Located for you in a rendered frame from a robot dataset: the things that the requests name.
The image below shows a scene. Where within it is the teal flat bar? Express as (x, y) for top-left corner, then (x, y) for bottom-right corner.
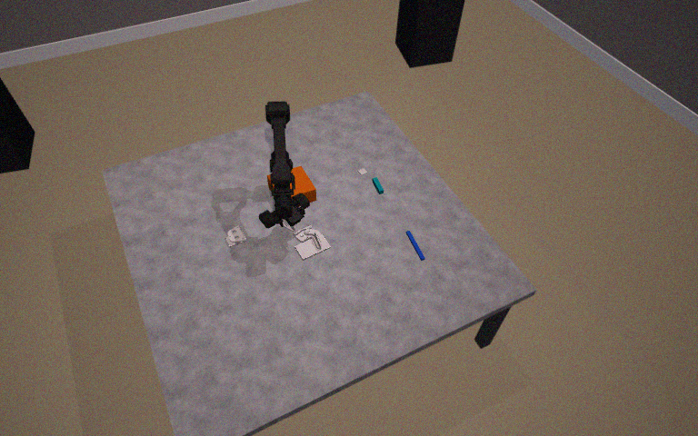
(373, 177), (384, 194)

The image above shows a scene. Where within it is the blue flat bar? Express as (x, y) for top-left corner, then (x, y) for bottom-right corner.
(406, 231), (425, 261)

